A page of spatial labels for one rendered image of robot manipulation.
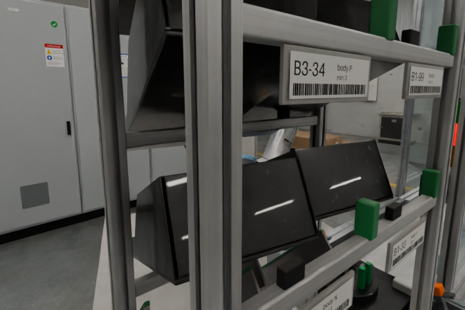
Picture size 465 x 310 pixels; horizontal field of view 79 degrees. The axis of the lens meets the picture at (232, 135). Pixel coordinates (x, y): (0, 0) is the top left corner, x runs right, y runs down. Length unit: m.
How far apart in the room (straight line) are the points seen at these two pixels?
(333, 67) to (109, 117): 0.19
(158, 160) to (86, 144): 0.88
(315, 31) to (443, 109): 0.26
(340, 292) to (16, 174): 3.21
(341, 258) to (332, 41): 0.15
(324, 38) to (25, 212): 3.36
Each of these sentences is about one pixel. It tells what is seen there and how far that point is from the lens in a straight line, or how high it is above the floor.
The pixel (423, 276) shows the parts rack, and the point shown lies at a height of 1.20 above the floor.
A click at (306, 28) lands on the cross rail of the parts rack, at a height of 1.47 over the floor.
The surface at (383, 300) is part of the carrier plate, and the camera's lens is 0.80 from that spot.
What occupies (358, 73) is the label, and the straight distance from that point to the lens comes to 0.20.
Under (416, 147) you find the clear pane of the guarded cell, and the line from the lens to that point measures 1.67.
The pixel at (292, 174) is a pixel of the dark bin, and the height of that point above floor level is 1.36.
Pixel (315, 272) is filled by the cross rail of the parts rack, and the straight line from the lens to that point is 0.22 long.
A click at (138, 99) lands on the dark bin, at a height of 1.42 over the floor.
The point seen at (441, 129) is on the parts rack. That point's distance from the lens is 0.41.
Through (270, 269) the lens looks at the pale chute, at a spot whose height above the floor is 1.07.
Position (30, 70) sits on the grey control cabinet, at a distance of 3.26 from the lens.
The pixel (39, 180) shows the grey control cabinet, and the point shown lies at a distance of 3.37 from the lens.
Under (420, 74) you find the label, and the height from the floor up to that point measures 1.45.
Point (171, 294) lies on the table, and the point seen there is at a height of 0.86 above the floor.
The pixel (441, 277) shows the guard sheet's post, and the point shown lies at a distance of 0.91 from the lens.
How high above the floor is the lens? 1.43
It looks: 9 degrees down
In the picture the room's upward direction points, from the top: straight up
